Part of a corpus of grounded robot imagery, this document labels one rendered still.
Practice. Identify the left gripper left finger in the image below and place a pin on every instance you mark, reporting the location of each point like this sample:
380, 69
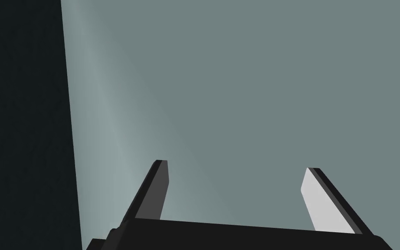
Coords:
151, 196

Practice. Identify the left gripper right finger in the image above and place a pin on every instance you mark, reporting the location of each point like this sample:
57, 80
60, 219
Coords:
326, 205

